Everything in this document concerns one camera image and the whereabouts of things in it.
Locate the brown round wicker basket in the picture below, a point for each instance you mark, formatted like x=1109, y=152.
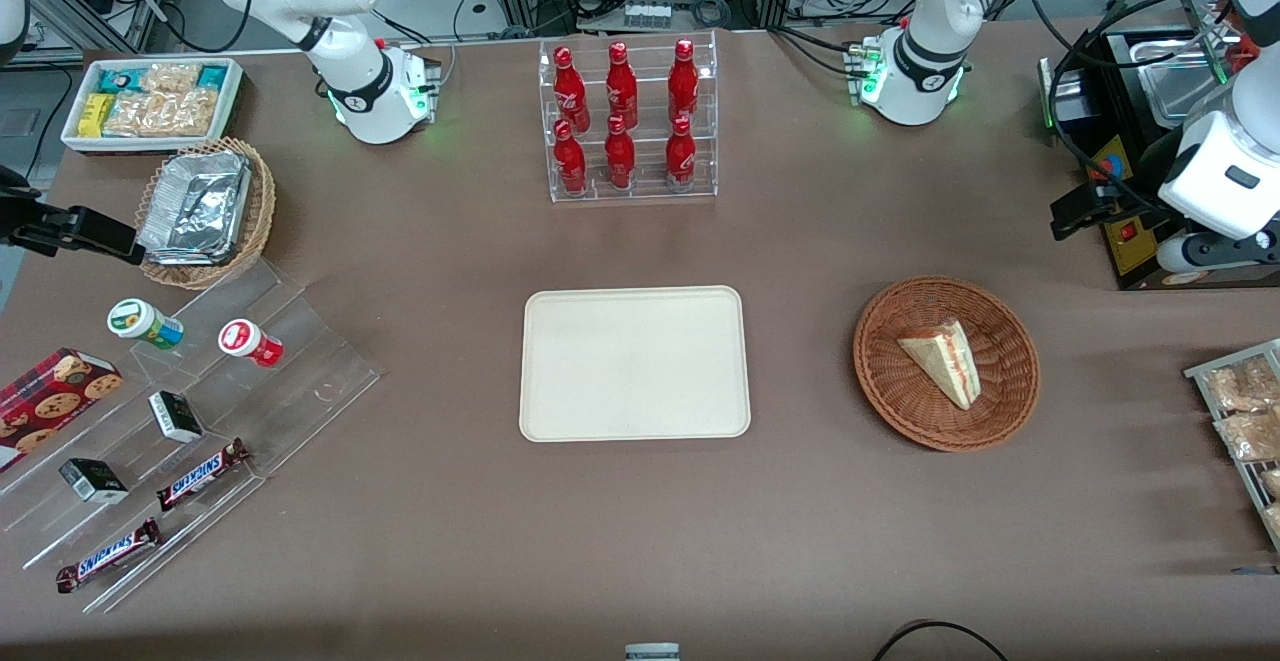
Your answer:
x=1005, y=381

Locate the red cola bottle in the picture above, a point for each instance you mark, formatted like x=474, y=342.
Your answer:
x=570, y=161
x=619, y=156
x=569, y=86
x=680, y=156
x=621, y=86
x=683, y=81

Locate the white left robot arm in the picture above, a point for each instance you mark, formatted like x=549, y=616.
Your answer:
x=928, y=61

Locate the aluminium foil container stack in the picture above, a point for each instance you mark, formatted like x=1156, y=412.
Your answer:
x=195, y=206

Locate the white power strip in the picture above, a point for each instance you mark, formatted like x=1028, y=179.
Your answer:
x=647, y=14

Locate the tan wicker basket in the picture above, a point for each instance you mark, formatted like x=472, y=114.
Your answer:
x=258, y=216

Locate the clear acrylic bottle rack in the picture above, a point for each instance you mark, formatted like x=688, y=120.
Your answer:
x=650, y=191

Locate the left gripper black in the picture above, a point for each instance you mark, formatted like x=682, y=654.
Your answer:
x=1128, y=200

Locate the cream rectangular tray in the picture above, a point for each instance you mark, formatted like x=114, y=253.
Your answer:
x=635, y=363

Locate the small black carton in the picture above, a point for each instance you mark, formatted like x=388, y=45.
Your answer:
x=176, y=417
x=93, y=481

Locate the yellow snack packet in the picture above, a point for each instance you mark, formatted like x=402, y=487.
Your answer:
x=95, y=114

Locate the stainless steel pan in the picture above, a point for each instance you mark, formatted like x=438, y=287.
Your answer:
x=1180, y=81

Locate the red lid yogurt cup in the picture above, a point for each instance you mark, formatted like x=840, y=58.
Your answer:
x=243, y=339

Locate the clear nut snack packet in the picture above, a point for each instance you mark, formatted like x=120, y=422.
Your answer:
x=1245, y=386
x=1274, y=521
x=1272, y=483
x=1252, y=435

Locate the small grey box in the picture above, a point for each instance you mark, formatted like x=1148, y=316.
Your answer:
x=652, y=652

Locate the Snickers chocolate bar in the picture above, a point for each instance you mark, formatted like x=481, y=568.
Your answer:
x=108, y=556
x=200, y=476

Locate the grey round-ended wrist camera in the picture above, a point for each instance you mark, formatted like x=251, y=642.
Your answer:
x=1210, y=253

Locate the green lid yogurt cup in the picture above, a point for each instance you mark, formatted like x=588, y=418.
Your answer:
x=135, y=319

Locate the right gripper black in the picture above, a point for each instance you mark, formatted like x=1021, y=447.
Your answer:
x=22, y=221

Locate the teal snack packet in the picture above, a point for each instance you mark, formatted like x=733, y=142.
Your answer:
x=212, y=76
x=120, y=81

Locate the clear acrylic step shelf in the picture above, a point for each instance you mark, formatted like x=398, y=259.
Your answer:
x=300, y=381

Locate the clear granola snack packet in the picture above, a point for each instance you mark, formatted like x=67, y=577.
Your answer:
x=135, y=117
x=170, y=76
x=192, y=113

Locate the white plastic snack bin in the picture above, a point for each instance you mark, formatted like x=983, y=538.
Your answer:
x=232, y=91

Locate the red tartan cookie box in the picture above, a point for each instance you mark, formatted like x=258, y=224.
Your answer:
x=50, y=406

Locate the black countertop appliance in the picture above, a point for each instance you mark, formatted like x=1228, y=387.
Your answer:
x=1130, y=253

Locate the triangular wrapped sandwich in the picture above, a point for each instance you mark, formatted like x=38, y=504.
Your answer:
x=945, y=361

